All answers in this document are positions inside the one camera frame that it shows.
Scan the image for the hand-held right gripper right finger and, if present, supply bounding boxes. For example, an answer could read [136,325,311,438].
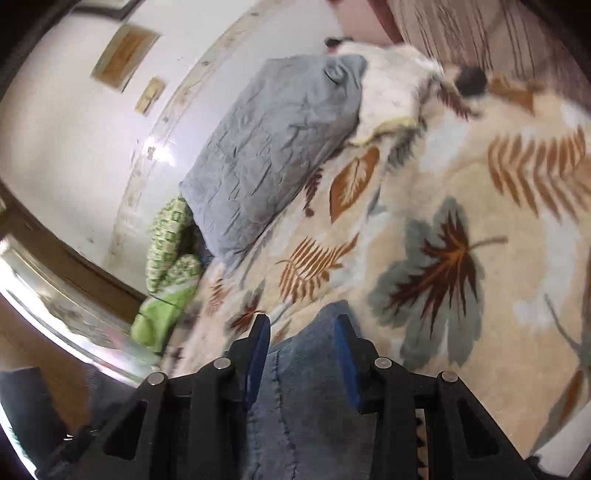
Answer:
[335,314,539,480]

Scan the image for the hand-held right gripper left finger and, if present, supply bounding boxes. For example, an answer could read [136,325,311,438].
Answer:
[34,314,271,480]

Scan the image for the grey-blue denim pants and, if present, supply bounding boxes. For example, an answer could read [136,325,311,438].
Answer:
[242,300,377,480]

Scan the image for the green patterned quilt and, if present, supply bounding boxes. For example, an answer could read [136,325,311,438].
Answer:
[130,196,204,354]

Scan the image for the grey quilted pillow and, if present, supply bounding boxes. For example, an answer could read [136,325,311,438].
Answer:
[179,53,369,273]

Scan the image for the stained glass wooden door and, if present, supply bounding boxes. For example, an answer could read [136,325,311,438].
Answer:
[0,185,153,384]

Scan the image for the leaf-printed beige blanket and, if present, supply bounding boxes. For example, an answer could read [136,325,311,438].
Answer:
[161,69,591,467]

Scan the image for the cream floral pillow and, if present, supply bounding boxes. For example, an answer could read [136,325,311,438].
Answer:
[342,41,446,147]

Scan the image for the black charger adapter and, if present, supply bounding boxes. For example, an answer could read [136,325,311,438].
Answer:
[456,66,489,97]

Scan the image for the striped floral headboard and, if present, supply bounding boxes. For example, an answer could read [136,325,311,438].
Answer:
[328,0,587,88]

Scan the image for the beige double wall switch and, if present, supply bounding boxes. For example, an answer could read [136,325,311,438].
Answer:
[135,78,166,115]

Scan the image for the framed wall plaque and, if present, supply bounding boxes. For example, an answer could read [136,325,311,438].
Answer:
[90,23,160,93]

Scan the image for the framed wall painting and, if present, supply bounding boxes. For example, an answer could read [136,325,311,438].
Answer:
[69,0,144,21]

